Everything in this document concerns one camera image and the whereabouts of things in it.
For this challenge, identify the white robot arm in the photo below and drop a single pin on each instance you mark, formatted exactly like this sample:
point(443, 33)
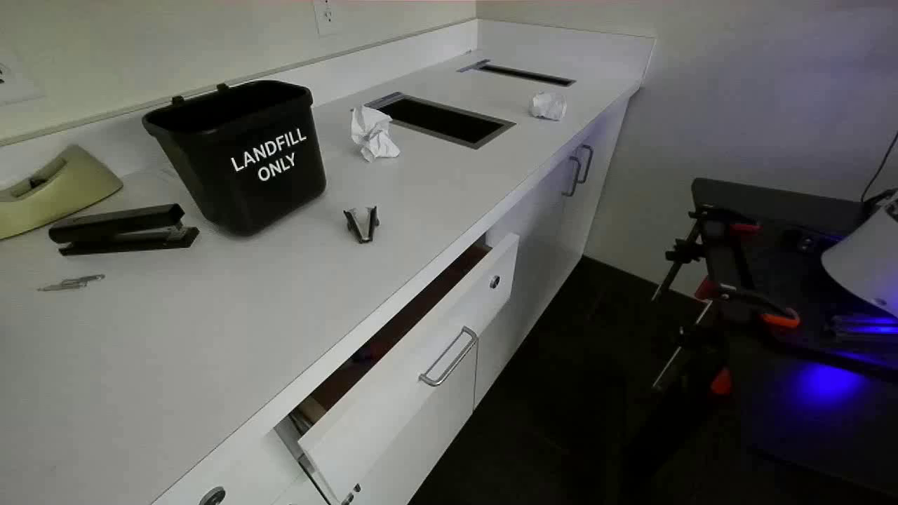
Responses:
point(872, 256)

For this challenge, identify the white drawer with lock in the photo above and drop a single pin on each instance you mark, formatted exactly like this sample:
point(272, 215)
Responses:
point(240, 474)

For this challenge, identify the black binder clip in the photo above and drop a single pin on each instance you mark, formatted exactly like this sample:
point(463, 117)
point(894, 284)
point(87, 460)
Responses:
point(359, 230)

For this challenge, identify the black clamp orange grip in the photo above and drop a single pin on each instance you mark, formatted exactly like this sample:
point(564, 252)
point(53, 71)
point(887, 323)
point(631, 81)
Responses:
point(697, 360)
point(762, 312)
point(717, 241)

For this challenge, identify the black stapler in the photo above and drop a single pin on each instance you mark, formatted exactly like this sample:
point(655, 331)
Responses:
point(120, 232)

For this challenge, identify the black robot table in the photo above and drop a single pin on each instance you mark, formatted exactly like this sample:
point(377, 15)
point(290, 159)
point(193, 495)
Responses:
point(795, 423)

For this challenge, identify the white wall outlet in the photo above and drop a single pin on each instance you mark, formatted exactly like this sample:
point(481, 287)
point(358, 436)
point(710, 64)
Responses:
point(325, 15)

